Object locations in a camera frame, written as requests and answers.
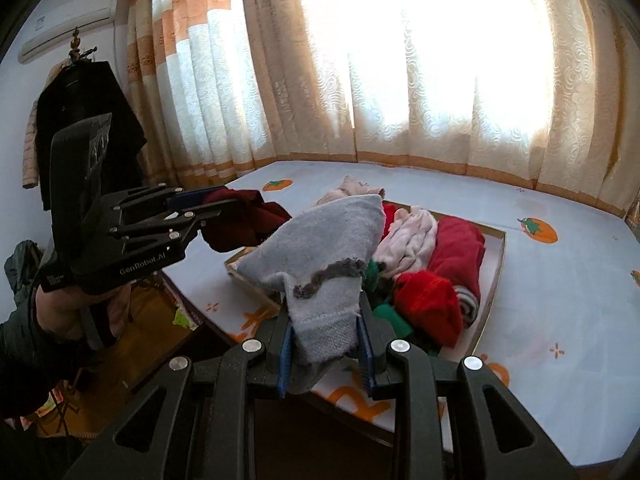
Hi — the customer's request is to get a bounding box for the plaid hanging garment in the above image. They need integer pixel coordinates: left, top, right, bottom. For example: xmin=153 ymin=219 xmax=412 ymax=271
xmin=21 ymin=100 xmax=41 ymax=190

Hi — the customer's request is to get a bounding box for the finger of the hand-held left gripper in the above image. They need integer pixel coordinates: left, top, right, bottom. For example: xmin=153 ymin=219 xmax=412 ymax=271
xmin=111 ymin=199 xmax=242 ymax=256
xmin=114 ymin=185 xmax=212 ymax=221

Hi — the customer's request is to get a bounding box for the bright red underwear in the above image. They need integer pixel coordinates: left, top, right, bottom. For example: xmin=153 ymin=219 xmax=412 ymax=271
xmin=392 ymin=270 xmax=465 ymax=348

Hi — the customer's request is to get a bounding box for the dark red underwear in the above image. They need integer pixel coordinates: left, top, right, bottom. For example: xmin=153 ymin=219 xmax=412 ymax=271
xmin=200 ymin=187 xmax=292 ymax=253

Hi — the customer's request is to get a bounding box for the green and black underwear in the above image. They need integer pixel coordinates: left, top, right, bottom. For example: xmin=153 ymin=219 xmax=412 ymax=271
xmin=362 ymin=257 xmax=416 ymax=341

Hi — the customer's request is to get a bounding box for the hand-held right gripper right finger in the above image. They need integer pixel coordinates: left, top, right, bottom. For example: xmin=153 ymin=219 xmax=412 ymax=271
xmin=355 ymin=305 xmax=581 ymax=480

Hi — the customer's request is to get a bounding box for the person's left forearm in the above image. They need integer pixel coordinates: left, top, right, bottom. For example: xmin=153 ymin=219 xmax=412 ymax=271
xmin=0 ymin=300 xmax=96 ymax=421

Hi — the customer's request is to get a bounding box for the red underwear with grey waistband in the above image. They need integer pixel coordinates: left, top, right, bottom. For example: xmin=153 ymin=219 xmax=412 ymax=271
xmin=427 ymin=216 xmax=487 ymax=331

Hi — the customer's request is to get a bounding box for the wooden coat rack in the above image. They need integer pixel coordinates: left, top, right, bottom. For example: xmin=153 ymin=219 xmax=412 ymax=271
xmin=67 ymin=27 xmax=98 ymax=66

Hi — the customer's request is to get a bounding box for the person's left hand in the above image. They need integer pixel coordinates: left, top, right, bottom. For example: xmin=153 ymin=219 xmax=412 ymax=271
xmin=35 ymin=280 xmax=131 ymax=351

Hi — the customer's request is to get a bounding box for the orange and white patterned curtain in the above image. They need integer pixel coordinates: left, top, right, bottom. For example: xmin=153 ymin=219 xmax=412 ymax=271
xmin=125 ymin=0 xmax=640 ymax=218

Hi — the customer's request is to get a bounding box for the black hanging jacket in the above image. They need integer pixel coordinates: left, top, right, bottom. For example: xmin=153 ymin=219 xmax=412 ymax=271
xmin=35 ymin=60 xmax=148 ymax=211

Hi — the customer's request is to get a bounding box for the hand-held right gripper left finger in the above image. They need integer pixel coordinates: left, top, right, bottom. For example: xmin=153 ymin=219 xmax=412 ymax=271
xmin=62 ymin=310 xmax=296 ymax=480

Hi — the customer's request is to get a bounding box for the beige underwear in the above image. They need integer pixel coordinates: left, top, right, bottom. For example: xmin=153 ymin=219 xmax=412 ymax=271
xmin=316 ymin=175 xmax=387 ymax=206

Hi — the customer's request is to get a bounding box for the white printed tablecloth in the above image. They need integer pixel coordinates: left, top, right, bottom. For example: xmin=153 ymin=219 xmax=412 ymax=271
xmin=162 ymin=161 xmax=640 ymax=463

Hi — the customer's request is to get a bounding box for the shallow cardboard box tray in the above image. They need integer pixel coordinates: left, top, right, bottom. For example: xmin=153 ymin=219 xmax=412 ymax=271
xmin=223 ymin=200 xmax=508 ymax=361

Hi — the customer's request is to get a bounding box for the white air conditioner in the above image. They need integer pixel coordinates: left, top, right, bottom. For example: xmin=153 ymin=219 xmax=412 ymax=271
xmin=19 ymin=0 xmax=118 ymax=65

